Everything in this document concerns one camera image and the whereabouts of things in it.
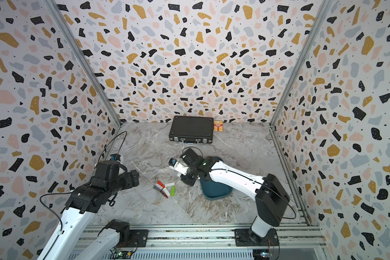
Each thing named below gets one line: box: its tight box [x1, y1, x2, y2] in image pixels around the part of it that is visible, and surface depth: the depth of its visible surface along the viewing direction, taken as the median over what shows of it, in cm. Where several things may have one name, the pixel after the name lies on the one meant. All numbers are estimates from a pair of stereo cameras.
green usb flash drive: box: [170, 185, 176, 197], surface depth 90 cm
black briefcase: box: [168, 115, 214, 145], surface depth 115 cm
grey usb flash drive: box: [152, 183, 164, 191], surface depth 92 cm
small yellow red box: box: [213, 120, 224, 132], surface depth 123 cm
